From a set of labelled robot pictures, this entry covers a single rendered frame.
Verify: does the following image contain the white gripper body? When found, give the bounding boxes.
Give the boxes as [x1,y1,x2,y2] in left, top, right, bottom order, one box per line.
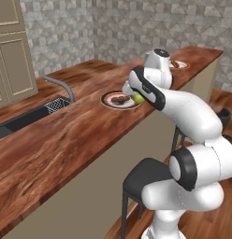
[122,79,137,98]

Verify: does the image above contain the green pear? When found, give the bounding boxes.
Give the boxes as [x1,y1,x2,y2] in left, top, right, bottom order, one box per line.
[132,93,146,105]

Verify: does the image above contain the white plate with dark rim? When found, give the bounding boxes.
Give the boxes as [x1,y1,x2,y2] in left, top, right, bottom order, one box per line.
[100,90,142,111]

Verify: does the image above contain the white plate with orange rim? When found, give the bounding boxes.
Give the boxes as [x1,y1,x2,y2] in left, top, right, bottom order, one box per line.
[169,59,191,70]

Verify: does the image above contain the brown meat pieces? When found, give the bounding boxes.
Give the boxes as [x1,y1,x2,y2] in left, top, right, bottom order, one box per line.
[110,94,132,104]

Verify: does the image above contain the grey curved tap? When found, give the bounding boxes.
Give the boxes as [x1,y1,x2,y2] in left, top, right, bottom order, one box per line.
[42,75,76,104]

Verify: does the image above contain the black stool with square seat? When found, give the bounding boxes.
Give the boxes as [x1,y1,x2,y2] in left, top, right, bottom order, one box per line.
[121,157,176,239]

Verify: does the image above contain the black stool with backrest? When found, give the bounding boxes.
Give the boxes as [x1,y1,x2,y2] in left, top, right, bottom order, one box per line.
[170,106,232,153]

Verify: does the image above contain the black sink basin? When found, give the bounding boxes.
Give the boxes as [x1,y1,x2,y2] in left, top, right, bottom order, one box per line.
[0,96,72,142]

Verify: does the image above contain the beige tall cupboards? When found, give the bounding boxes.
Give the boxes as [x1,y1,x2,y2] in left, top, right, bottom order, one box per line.
[0,0,39,110]

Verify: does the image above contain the wire sink basket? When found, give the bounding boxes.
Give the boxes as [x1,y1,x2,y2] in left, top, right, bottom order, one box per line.
[44,97,72,115]

